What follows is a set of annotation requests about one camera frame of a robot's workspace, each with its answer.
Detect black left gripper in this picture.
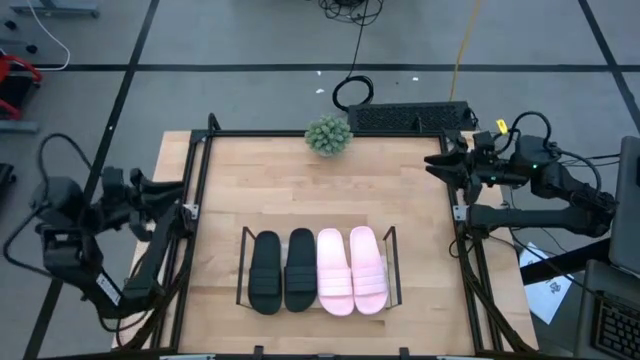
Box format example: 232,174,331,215
101,167,185,242

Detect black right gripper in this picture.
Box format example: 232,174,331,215
424,130,529,204

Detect black slide sandal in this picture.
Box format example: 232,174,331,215
283,227,319,314
248,230,284,316

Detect pink slide sandal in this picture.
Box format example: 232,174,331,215
348,225,390,316
316,228,355,317

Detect black keyboard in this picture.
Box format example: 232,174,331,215
347,101,479,134

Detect green succulent plant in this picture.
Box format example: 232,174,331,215
304,114,354,158

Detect black beam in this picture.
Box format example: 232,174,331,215
519,238,612,286

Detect black chair part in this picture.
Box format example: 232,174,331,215
0,162,17,201

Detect grey flat base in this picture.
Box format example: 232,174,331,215
0,119,40,134

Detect white paper sheet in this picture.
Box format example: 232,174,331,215
518,242,575,325

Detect grey laptop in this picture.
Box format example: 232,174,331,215
573,135,640,360

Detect red cart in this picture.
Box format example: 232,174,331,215
0,53,44,121

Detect grey floor platform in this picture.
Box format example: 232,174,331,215
8,0,100,19

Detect yellow cable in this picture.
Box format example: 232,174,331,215
448,0,485,103

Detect clear shelf with black frame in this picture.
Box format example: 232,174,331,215
235,225,403,310

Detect coiled black cable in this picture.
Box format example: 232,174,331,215
332,19,375,113

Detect black aluminium table frame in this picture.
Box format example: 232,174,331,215
112,112,539,359

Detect thin black cable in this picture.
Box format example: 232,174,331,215
559,149,621,169

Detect tangled black cables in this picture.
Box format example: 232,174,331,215
318,0,385,27

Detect white cable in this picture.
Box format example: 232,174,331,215
24,0,72,72

